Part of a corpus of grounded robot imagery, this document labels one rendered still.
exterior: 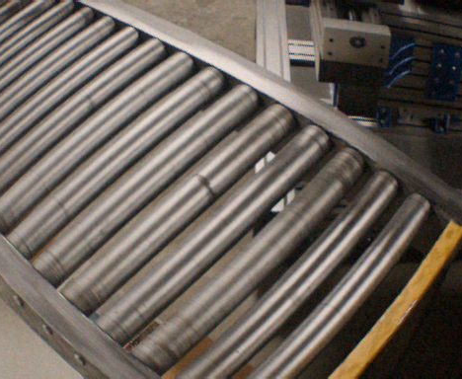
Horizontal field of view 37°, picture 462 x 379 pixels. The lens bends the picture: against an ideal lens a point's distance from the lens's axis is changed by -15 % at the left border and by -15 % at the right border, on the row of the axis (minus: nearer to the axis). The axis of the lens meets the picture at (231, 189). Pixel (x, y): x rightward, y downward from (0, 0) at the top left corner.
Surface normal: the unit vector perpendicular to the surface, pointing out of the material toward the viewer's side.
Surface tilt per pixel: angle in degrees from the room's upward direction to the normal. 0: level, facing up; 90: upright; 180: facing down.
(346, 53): 90
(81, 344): 0
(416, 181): 0
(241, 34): 0
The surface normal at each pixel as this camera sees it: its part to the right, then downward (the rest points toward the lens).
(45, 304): 0.02, -0.64
